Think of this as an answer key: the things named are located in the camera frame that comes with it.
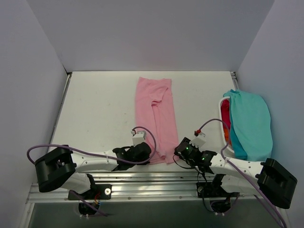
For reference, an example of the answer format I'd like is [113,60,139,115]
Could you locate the pink t shirt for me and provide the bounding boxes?
[135,77,179,164]

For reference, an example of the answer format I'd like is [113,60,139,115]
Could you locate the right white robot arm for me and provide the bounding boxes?
[174,138,297,209]

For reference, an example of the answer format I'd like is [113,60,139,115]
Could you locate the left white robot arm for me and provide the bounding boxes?
[34,142,152,199]

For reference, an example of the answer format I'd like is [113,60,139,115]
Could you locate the orange garment in basket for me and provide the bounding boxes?
[224,128,232,146]

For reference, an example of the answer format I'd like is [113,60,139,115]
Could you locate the white laundry basket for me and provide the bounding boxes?
[218,96,229,145]

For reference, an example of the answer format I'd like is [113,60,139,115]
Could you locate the red garment in basket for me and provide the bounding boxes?
[220,99,231,129]

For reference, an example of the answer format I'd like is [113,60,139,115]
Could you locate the teal t shirt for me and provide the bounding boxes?
[223,90,273,162]

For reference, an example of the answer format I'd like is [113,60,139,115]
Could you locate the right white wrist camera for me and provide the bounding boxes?
[190,130,206,149]

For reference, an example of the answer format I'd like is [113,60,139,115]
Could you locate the black thin cable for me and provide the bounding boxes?
[172,154,212,188]

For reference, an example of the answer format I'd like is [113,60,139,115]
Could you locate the aluminium mounting rail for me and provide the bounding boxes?
[26,171,285,203]

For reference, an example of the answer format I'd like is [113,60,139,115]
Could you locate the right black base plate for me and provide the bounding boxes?
[196,182,238,198]

